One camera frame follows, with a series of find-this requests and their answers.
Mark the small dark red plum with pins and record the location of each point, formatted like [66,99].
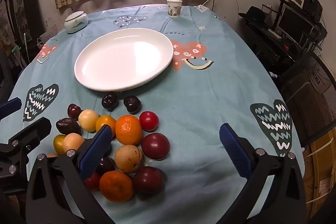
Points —
[74,111]

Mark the black hat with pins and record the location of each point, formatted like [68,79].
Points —
[254,14]

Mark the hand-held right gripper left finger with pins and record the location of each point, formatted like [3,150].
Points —
[95,153]

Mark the black speaker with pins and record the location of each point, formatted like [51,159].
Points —
[312,6]

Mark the tan striped fruit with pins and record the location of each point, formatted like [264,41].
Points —
[129,159]

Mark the red cherry tomato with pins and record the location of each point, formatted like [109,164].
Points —
[92,182]
[148,121]

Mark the computer monitor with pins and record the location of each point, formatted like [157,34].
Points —
[294,23]

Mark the dark purple plum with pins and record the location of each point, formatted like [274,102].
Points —
[106,166]
[109,101]
[132,104]

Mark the white remote control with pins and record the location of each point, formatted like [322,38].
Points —
[274,34]

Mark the orange-yellow tomato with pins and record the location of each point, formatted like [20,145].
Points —
[105,122]

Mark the black computer desk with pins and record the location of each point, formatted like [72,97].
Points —
[265,48]

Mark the blue printed tablecloth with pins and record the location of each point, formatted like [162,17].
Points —
[197,108]

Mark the pale yellow round fruit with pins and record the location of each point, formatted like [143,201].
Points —
[88,120]

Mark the large orange mandarin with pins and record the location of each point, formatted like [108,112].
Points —
[128,129]

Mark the yellow-green tomato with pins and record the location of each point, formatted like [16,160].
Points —
[59,144]

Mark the printed paper cup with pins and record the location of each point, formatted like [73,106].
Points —
[174,8]

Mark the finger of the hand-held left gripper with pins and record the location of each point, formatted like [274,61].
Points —
[36,130]
[10,107]

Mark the tan round fruit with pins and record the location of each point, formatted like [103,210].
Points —
[52,155]

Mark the small orange mandarin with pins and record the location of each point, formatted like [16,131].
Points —
[115,186]

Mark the white plate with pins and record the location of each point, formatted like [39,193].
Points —
[123,58]

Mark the tan hollow-topped fruit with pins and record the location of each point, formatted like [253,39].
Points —
[73,142]

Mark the dark brown wrinkled fruit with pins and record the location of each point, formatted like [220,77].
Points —
[68,126]

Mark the white ceramic lidded jar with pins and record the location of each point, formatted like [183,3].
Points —
[76,22]

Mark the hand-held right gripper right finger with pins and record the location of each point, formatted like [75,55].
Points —
[235,151]

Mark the cardboard box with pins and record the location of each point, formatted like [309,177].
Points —
[323,176]

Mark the black mesh chair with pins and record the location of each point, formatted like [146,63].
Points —
[307,98]

